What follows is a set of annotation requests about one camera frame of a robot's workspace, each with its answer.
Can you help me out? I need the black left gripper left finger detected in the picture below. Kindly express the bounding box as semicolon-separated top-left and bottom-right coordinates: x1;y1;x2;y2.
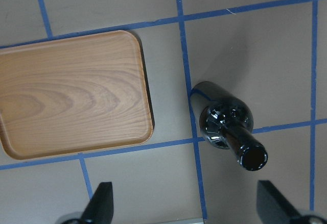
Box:
80;182;113;223

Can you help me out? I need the dark glass wine bottle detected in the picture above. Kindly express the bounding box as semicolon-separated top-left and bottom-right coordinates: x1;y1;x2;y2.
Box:
190;81;268;171

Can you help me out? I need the brown paper table cover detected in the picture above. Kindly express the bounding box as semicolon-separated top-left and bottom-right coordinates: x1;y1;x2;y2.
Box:
1;0;326;223

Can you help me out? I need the wooden tray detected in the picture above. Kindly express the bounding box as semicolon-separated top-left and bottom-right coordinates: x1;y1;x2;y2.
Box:
1;31;154;160

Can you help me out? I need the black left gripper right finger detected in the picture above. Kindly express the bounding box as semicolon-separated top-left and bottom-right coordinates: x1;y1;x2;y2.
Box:
256;180;302;224

